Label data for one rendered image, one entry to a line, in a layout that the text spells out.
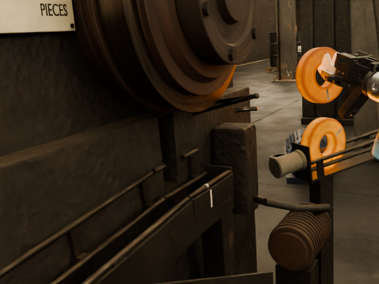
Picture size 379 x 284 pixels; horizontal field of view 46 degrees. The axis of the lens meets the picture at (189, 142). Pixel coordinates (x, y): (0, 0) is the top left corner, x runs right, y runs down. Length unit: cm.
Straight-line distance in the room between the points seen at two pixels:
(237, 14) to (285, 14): 896
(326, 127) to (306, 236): 32
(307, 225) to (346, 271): 90
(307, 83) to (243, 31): 36
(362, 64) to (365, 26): 243
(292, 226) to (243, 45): 53
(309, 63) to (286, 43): 857
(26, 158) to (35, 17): 23
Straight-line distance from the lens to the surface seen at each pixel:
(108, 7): 79
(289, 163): 126
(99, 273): 74
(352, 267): 217
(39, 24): 80
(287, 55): 985
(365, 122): 370
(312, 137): 130
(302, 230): 123
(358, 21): 365
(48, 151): 76
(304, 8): 516
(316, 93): 129
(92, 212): 83
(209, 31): 81
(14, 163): 72
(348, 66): 119
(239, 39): 94
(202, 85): 92
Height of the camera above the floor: 103
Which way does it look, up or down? 13 degrees down
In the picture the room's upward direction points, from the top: 4 degrees counter-clockwise
